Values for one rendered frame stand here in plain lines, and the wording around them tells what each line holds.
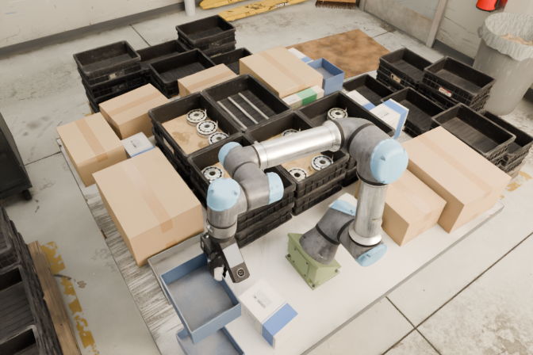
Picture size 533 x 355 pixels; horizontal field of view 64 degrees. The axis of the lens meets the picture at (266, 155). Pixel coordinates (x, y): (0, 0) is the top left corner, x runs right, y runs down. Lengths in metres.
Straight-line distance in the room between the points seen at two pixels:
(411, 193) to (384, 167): 0.71
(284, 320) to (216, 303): 0.36
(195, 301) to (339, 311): 0.63
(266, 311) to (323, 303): 0.24
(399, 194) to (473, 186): 0.31
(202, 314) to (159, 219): 0.54
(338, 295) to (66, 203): 2.01
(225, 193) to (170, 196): 0.80
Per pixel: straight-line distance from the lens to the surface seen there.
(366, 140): 1.24
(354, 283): 1.78
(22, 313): 2.28
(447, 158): 2.07
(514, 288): 2.93
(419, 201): 1.89
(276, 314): 1.58
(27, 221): 3.14
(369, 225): 1.43
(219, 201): 0.98
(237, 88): 2.35
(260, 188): 1.04
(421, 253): 1.94
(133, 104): 2.33
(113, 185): 1.86
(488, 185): 2.03
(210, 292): 1.30
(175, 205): 1.73
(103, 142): 2.14
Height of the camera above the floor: 2.22
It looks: 44 degrees down
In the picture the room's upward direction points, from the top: 2 degrees clockwise
